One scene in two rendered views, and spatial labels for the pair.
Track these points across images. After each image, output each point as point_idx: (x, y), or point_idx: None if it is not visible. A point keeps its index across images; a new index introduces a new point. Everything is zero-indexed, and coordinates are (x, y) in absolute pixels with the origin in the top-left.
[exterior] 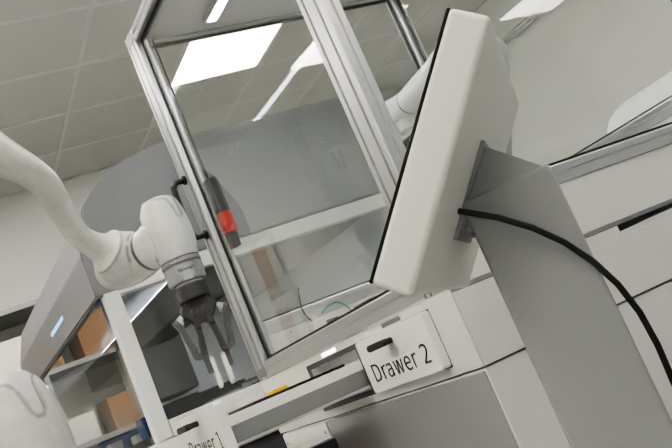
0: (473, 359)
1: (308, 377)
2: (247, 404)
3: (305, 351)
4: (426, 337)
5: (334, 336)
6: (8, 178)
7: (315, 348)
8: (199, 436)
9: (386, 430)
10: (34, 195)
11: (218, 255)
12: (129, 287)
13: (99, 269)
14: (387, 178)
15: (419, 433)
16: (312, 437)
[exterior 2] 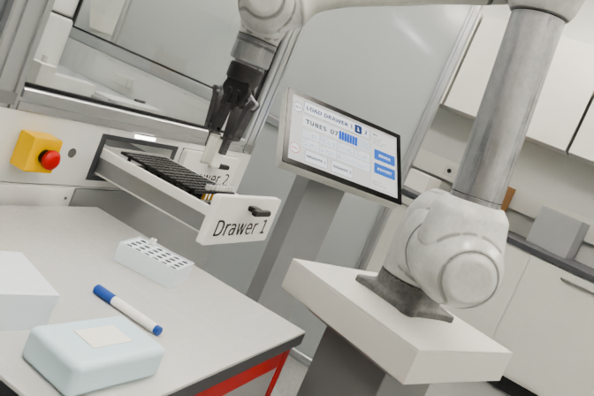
0: (233, 190)
1: (95, 143)
2: (223, 191)
3: (119, 122)
4: (232, 172)
5: (165, 132)
6: (452, 3)
7: (135, 127)
8: (242, 217)
9: (145, 211)
10: None
11: None
12: (255, 28)
13: (307, 21)
14: (273, 88)
15: (171, 218)
16: (33, 198)
